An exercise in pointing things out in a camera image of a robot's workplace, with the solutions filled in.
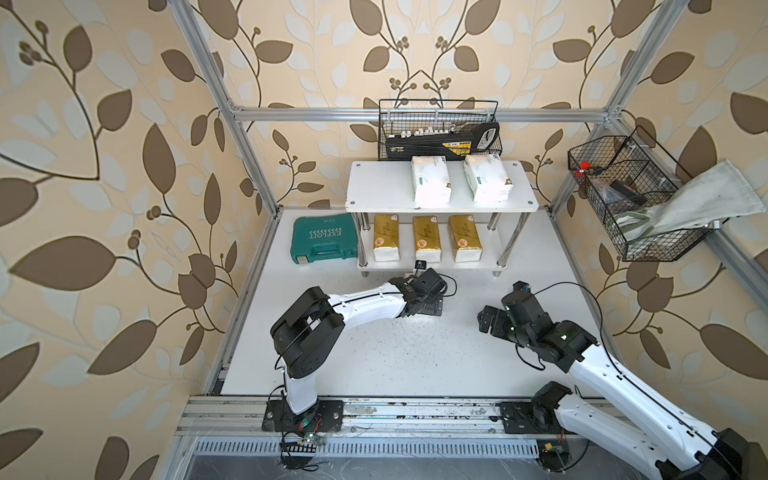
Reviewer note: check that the green plastic tool case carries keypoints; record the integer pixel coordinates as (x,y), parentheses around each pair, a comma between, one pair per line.
(324,238)

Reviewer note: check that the back black wire basket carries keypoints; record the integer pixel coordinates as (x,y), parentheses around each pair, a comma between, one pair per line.
(398,115)

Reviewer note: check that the aluminium cage frame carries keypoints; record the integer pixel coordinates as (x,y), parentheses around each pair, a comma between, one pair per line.
(686,78)

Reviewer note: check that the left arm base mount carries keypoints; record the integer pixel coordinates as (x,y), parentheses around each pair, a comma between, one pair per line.
(324,416)

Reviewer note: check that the gold tissue pack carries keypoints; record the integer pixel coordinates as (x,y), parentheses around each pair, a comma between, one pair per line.
(427,239)
(386,238)
(465,240)

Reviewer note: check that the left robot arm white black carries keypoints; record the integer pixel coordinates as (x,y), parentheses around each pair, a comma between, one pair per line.
(304,336)

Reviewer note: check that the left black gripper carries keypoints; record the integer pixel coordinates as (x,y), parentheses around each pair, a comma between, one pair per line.
(438,310)

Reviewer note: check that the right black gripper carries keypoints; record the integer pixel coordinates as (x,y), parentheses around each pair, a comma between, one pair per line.
(485,319)

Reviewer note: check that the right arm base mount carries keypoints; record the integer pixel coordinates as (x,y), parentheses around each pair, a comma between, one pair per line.
(520,417)

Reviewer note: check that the white tissue pack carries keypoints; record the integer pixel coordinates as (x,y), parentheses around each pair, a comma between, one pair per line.
(487,178)
(431,181)

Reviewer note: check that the black yellow tool box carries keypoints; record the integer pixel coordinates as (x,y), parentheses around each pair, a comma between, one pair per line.
(454,144)

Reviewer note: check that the right black wire basket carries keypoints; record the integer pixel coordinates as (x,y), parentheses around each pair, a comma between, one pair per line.
(622,183)

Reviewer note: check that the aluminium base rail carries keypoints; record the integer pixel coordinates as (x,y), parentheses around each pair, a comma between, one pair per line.
(410,428)

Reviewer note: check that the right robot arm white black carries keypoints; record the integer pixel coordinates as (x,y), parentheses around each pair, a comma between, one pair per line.
(654,436)

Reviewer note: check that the white cloth rag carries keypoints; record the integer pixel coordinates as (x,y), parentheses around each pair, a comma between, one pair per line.
(718,193)

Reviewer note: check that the black wire basket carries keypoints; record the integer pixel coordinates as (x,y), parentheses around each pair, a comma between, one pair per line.
(622,183)
(398,115)

